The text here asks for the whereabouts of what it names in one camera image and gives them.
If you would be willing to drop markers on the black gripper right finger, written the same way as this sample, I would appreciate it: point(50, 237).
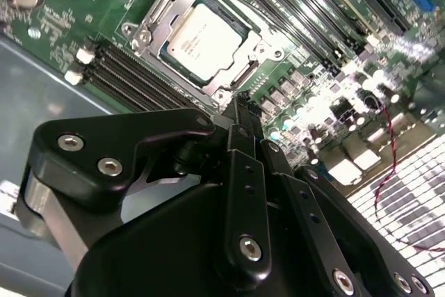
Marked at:
point(313, 213)

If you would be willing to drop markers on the silver green CPU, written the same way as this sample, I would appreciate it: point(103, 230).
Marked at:
point(198, 39)

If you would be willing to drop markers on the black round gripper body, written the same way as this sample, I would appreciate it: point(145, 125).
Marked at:
point(156, 258)

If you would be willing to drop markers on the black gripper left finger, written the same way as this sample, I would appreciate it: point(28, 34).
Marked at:
point(104, 137)

